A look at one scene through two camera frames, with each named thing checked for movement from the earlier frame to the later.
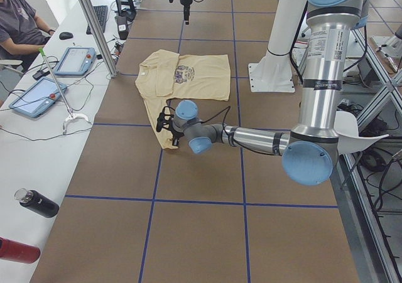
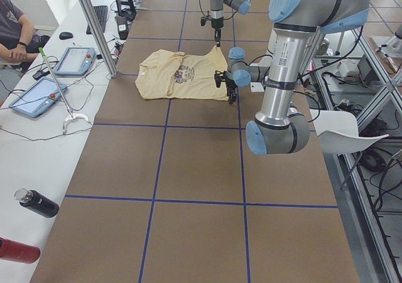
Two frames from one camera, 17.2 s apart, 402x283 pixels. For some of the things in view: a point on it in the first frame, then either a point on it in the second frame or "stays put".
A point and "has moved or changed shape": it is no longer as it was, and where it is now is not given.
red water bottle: (15, 251) stays put
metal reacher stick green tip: (71, 116) stays put
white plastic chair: (348, 140) stays put
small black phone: (39, 74) stays put
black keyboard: (101, 12) stays put
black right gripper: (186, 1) to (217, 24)
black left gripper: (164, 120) to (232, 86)
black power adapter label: (122, 27) stays put
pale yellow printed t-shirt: (162, 75) has moved or changed shape
